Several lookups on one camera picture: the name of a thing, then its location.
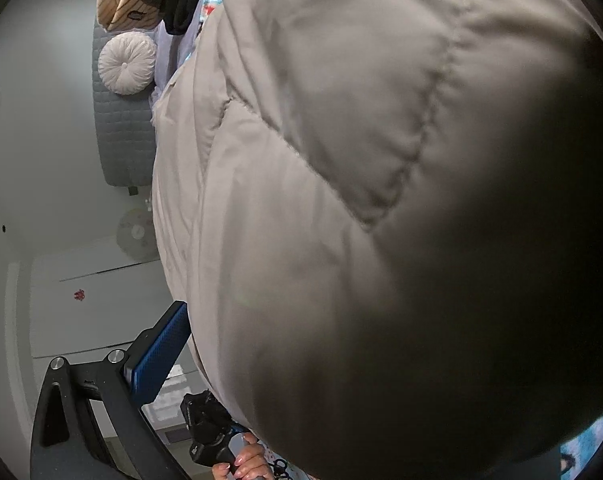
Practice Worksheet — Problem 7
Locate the person's left hand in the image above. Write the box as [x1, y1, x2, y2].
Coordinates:
[212, 434, 275, 480]

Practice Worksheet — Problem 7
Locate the grey quilted headboard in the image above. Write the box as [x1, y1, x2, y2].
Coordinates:
[90, 25, 158, 187]

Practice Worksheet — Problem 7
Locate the white wardrobe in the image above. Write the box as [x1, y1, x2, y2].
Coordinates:
[2, 245, 183, 367]

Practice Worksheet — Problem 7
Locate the white standing fan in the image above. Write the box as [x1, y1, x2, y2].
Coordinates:
[116, 209, 158, 262]

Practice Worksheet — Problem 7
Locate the beige quilted puffer jacket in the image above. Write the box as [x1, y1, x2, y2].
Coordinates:
[149, 0, 603, 480]

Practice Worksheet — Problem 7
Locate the round white pleated cushion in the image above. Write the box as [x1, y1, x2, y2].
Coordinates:
[98, 31, 159, 96]

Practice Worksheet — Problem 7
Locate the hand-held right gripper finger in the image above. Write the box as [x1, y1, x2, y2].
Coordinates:
[30, 300, 192, 480]

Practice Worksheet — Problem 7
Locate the purple duvet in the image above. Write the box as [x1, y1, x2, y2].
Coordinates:
[150, 15, 208, 113]

